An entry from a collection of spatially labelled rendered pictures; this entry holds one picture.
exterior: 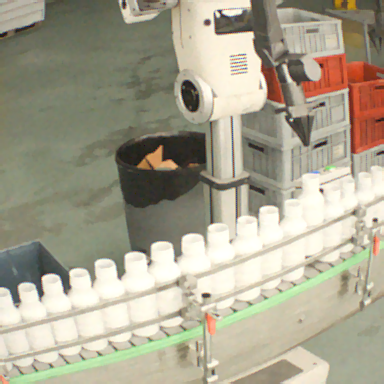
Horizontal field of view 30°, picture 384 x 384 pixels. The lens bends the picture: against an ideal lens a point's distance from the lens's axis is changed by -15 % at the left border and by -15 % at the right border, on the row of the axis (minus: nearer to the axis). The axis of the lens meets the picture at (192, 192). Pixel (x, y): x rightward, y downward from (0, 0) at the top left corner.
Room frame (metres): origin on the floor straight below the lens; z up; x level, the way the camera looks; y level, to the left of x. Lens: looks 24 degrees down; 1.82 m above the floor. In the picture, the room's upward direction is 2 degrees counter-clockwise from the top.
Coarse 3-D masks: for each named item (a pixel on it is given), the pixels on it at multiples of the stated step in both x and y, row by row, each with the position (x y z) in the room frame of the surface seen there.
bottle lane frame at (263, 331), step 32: (320, 288) 1.41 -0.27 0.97; (352, 288) 1.47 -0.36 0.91; (224, 320) 1.27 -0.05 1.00; (256, 320) 1.31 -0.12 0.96; (288, 320) 1.36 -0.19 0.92; (320, 320) 1.42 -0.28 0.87; (128, 352) 1.16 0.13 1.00; (160, 352) 1.19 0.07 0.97; (192, 352) 1.23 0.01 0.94; (224, 352) 1.27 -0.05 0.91; (256, 352) 1.32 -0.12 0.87
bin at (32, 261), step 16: (0, 256) 1.66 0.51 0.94; (16, 256) 1.69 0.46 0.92; (32, 256) 1.71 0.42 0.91; (48, 256) 1.67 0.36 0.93; (0, 272) 1.65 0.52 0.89; (16, 272) 1.68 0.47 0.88; (32, 272) 1.71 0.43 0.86; (48, 272) 1.70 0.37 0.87; (64, 272) 1.59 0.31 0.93; (16, 288) 1.67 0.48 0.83; (64, 288) 1.61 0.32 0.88
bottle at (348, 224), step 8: (344, 184) 1.51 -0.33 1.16; (352, 184) 1.51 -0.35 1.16; (344, 192) 1.51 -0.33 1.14; (352, 192) 1.51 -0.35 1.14; (344, 200) 1.50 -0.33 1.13; (352, 200) 1.50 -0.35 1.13; (344, 208) 1.50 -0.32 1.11; (352, 208) 1.50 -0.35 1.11; (352, 216) 1.50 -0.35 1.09; (344, 224) 1.50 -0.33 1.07; (352, 224) 1.50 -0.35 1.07; (344, 232) 1.50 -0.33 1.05; (352, 232) 1.50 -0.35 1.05; (344, 240) 1.49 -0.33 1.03; (344, 248) 1.49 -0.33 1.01
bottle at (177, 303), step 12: (156, 252) 1.26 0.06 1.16; (168, 252) 1.26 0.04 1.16; (156, 264) 1.26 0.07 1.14; (168, 264) 1.26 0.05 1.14; (156, 276) 1.25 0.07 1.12; (168, 276) 1.25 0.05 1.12; (180, 276) 1.26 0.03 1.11; (168, 300) 1.25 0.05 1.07; (180, 300) 1.26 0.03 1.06; (168, 312) 1.24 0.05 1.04; (168, 324) 1.24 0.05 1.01
